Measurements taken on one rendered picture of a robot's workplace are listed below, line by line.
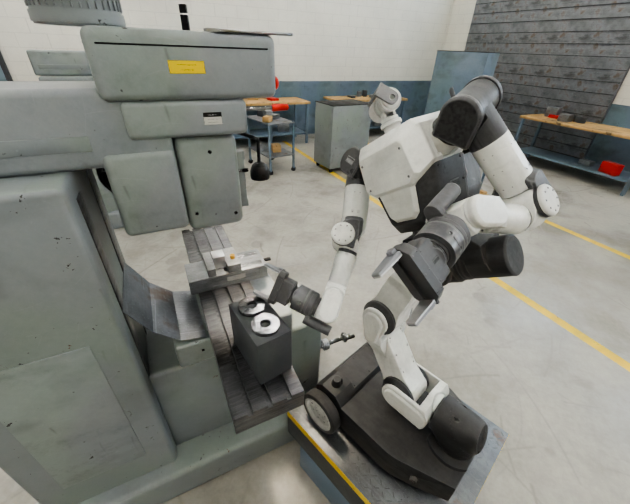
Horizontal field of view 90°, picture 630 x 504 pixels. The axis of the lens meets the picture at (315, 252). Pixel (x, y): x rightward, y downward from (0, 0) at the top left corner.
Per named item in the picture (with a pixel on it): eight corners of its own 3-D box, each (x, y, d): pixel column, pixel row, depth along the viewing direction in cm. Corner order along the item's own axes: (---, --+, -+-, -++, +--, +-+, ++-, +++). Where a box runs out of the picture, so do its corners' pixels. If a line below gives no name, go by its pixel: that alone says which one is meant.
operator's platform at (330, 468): (481, 473, 167) (509, 434, 145) (412, 604, 126) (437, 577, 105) (365, 377, 213) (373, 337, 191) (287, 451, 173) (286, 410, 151)
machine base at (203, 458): (280, 353, 228) (280, 334, 217) (317, 430, 183) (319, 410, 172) (85, 423, 181) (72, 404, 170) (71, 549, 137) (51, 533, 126)
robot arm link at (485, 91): (482, 137, 84) (454, 93, 82) (516, 118, 76) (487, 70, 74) (465, 157, 78) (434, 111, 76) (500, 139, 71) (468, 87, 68)
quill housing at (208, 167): (232, 202, 132) (222, 120, 114) (245, 223, 116) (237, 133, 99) (183, 209, 124) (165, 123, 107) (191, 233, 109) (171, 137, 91)
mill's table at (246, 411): (222, 234, 198) (221, 223, 194) (304, 404, 106) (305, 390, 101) (183, 242, 189) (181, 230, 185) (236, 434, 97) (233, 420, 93)
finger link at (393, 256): (371, 279, 53) (390, 257, 56) (383, 277, 50) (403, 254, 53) (365, 272, 53) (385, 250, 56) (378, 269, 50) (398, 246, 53)
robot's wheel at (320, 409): (339, 435, 142) (343, 410, 131) (332, 443, 139) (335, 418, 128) (309, 404, 154) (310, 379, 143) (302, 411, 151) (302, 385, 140)
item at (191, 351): (268, 288, 174) (267, 271, 168) (293, 331, 148) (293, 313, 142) (172, 314, 155) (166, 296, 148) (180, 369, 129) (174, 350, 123)
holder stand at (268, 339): (263, 328, 123) (259, 288, 112) (292, 368, 108) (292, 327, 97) (233, 341, 117) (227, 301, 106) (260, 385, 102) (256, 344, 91)
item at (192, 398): (298, 351, 213) (299, 282, 180) (319, 390, 189) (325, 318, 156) (170, 398, 182) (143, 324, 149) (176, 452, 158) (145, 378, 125)
